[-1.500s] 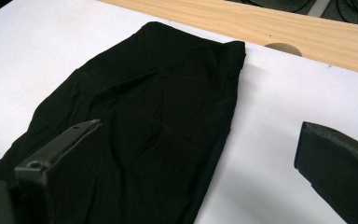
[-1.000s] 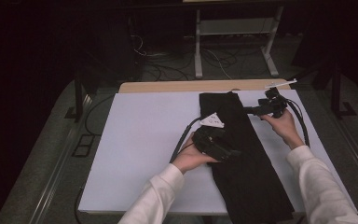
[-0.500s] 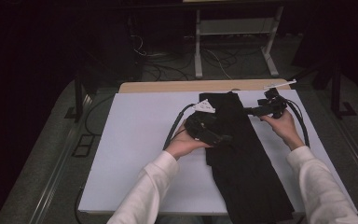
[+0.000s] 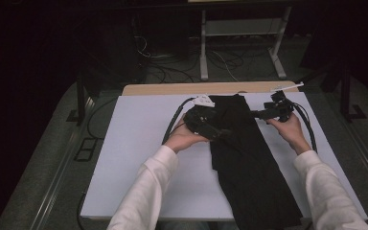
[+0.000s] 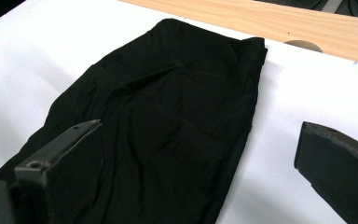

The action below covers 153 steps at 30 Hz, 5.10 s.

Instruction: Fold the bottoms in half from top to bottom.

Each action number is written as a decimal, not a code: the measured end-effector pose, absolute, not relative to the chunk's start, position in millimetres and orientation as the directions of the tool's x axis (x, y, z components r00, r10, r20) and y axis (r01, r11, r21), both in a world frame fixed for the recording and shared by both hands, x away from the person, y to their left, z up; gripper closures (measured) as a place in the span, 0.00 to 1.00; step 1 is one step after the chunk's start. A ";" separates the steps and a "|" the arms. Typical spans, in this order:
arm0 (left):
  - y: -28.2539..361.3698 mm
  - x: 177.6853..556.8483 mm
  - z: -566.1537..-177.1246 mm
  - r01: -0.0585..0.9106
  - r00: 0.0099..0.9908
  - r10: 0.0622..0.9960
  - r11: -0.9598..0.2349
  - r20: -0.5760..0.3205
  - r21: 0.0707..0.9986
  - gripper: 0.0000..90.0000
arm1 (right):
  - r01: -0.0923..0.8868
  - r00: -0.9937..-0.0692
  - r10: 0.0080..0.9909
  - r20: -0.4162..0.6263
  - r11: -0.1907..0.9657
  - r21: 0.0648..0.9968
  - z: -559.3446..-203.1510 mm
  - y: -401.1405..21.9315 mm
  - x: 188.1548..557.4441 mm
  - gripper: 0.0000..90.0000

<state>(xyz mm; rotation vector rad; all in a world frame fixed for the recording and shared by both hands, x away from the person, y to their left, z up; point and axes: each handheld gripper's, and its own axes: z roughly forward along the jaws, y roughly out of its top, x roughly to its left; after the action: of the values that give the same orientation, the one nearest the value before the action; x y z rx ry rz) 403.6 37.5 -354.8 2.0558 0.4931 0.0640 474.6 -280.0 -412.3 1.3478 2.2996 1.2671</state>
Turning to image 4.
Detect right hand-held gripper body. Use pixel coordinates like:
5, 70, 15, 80
264, 81, 306, 124

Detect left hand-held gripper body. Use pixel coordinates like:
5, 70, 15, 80
183, 93, 225, 140

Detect black pants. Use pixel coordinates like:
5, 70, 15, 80
207, 93, 303, 230

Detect person's left hand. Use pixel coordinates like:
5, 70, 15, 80
163, 116, 211, 154

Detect person's right hand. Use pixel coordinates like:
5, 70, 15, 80
265, 111, 312, 156

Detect white board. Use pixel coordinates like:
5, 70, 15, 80
80, 91, 368, 223

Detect black metal stand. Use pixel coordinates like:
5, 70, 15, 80
65, 72, 94, 127
339, 62, 368, 124

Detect right hand-held gripper black cable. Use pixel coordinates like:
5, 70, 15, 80
291, 101, 318, 153

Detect black floor cable tangle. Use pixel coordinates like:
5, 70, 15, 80
133, 34, 203, 84

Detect white floor cable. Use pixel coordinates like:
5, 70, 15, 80
210, 50, 240, 82

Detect white metal stand frame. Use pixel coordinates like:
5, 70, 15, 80
199, 6, 292, 81

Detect thin black floor cable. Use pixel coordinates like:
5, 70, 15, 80
86, 97, 119, 140

